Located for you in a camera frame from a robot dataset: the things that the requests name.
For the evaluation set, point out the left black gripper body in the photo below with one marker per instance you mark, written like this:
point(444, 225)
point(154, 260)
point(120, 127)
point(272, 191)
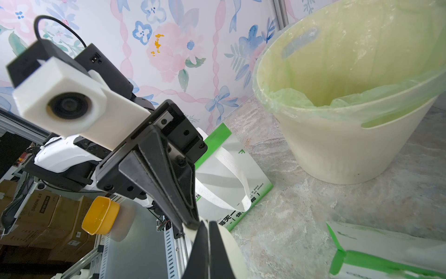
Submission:
point(169, 147)

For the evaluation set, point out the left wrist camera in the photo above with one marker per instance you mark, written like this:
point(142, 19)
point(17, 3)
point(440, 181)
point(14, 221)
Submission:
point(54, 92)

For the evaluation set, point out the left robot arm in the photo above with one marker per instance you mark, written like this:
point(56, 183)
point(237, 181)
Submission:
point(71, 163)

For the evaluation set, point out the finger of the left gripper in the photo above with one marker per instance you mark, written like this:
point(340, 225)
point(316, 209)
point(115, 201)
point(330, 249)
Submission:
point(153, 141)
point(167, 182)

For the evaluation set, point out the green white paper bag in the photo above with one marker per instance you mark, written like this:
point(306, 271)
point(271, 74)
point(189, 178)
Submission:
point(369, 253)
point(229, 181)

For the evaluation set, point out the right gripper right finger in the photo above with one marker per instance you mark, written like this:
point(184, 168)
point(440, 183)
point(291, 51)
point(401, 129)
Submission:
point(220, 252)

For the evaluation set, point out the cardboard boxes stack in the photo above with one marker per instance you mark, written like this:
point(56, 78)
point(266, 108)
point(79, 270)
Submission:
point(51, 223)

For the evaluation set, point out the left aluminium corner post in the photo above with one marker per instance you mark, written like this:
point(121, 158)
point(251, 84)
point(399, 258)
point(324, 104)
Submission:
point(280, 13)

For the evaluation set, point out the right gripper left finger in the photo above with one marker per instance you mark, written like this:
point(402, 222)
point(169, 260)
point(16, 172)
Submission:
point(198, 263)

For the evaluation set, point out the cream plastic trash bin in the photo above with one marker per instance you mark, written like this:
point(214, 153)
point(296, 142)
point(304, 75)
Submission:
point(342, 152)

